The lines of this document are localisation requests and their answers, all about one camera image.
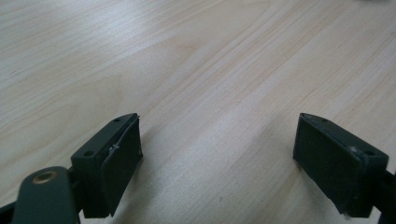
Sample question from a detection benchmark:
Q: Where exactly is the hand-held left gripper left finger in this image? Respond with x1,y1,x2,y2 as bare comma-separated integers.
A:
70,112,144,219

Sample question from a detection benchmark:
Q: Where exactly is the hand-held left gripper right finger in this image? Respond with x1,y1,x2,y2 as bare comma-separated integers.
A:
292,112,389,218

